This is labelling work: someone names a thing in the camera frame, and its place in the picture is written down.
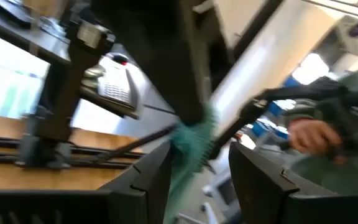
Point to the grey crumpled cloth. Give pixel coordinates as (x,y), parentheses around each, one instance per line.
(93,72)

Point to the blue box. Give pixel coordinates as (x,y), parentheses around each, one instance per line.
(277,109)

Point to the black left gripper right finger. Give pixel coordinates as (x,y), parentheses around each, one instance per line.
(291,208)

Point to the computer keyboard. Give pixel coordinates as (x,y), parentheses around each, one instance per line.
(113,87)

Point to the person's hand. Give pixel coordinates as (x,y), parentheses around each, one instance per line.
(312,137)

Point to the dark teal microfiber towel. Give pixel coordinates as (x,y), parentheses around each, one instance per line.
(188,149)

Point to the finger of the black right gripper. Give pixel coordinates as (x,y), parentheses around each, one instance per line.
(219,62)
(179,77)

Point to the black computer mouse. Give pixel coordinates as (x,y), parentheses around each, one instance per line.
(120,58)

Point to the person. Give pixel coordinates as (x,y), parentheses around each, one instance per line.
(337,177)

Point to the white office chair base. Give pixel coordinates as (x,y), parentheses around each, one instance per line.
(225,189)

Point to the black desk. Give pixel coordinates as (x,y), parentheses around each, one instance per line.
(26,43)

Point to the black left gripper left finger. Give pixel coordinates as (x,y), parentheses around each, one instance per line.
(73,208)

